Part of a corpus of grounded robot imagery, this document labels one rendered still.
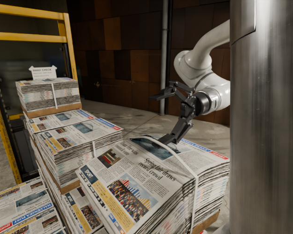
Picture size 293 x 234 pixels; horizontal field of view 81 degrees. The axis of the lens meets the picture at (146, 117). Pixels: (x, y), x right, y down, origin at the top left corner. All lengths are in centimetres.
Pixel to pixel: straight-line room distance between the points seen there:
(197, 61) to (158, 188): 46
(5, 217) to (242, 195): 131
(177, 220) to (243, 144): 34
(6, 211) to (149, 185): 111
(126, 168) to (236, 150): 35
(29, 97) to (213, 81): 116
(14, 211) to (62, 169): 55
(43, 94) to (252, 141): 134
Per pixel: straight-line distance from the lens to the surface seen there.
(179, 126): 55
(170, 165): 49
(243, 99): 19
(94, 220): 86
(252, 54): 19
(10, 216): 139
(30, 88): 140
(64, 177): 95
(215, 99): 62
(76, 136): 100
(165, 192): 42
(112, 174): 50
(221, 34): 58
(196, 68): 68
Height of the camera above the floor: 148
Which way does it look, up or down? 20 degrees down
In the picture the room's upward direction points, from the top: straight up
